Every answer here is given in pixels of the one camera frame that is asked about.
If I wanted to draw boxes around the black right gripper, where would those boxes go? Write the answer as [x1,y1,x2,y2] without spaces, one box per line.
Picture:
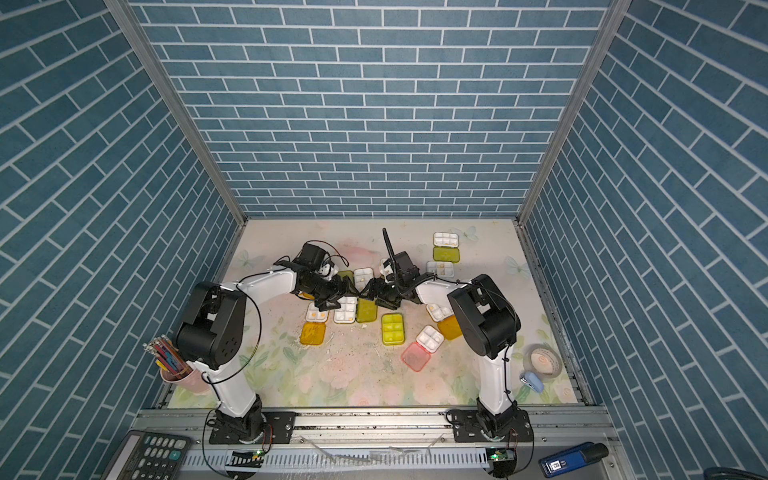
[359,279,406,311]

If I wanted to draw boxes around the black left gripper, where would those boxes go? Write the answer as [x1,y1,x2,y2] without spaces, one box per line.
[302,274,361,311]

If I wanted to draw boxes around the green pillbox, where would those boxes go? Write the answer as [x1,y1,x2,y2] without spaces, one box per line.
[433,232,460,263]
[333,297,378,324]
[381,312,405,346]

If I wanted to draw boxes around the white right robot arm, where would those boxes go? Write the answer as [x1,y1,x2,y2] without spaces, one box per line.
[360,273,522,439]

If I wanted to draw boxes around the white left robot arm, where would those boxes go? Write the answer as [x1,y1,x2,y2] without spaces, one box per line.
[176,267,359,443]

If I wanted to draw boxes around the green pillbox sideways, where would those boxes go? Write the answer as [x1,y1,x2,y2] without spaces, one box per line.
[338,267,374,292]

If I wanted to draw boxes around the small orange pillbox front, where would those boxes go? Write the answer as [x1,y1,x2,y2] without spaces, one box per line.
[299,303,330,346]

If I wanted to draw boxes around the clear pillbox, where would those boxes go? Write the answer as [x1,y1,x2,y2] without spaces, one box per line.
[426,261,455,278]

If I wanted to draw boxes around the pink pillbox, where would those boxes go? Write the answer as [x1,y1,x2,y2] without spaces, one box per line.
[401,326,445,372]

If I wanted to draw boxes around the orange pillbox right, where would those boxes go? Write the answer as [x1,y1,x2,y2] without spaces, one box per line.
[426,304,462,340]

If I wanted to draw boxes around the tape roll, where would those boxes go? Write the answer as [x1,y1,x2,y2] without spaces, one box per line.
[523,343,564,381]

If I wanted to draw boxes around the pink pencil cup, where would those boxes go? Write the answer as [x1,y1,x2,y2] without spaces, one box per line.
[143,335,210,395]

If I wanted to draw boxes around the blue handheld device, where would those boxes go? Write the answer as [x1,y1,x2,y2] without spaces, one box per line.
[538,442,609,478]

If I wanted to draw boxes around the black calculator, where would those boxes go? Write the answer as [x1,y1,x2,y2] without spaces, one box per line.
[101,430,192,480]

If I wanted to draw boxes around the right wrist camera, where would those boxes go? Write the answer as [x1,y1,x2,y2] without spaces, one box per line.
[382,228,420,288]

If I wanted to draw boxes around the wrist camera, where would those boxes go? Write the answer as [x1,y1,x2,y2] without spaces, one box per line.
[382,228,420,288]
[293,242,336,277]

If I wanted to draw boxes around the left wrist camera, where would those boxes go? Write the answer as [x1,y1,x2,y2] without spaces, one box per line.
[293,242,336,277]

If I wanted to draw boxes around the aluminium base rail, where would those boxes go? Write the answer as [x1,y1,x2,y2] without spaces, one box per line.
[133,404,632,479]

